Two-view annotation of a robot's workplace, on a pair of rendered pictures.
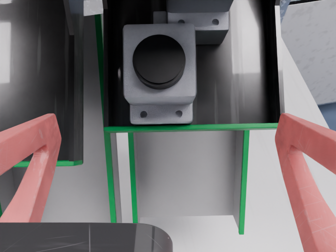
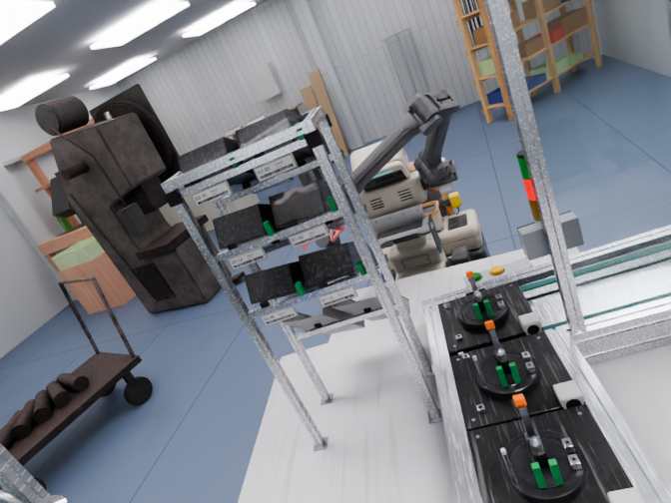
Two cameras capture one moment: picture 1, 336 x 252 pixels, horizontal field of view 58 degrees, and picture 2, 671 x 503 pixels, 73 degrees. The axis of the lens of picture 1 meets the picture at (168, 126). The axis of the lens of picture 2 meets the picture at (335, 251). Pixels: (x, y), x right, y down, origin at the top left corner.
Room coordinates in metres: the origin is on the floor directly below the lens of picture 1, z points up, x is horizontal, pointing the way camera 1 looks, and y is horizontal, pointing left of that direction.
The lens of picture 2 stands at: (1.20, 0.57, 1.74)
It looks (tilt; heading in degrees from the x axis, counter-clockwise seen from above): 21 degrees down; 205
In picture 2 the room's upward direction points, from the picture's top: 25 degrees counter-clockwise
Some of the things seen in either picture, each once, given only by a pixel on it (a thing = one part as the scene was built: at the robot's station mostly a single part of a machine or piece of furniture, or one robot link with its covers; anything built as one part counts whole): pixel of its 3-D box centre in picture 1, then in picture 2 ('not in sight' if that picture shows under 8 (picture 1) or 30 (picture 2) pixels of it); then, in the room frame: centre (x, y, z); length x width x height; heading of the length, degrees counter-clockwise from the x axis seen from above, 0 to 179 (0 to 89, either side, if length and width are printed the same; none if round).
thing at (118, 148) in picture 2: not in sight; (143, 200); (-2.70, -3.08, 1.24); 1.33 x 1.11 x 2.47; 92
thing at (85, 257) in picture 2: not in sight; (72, 223); (-3.71, -5.44, 1.18); 1.76 x 1.57 x 2.36; 92
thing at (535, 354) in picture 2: not in sight; (503, 362); (0.37, 0.45, 1.01); 0.24 x 0.24 x 0.13; 10
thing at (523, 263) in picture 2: not in sight; (499, 278); (-0.11, 0.45, 0.93); 0.21 x 0.07 x 0.06; 100
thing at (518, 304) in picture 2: not in sight; (484, 316); (0.12, 0.40, 0.96); 0.24 x 0.24 x 0.02; 10
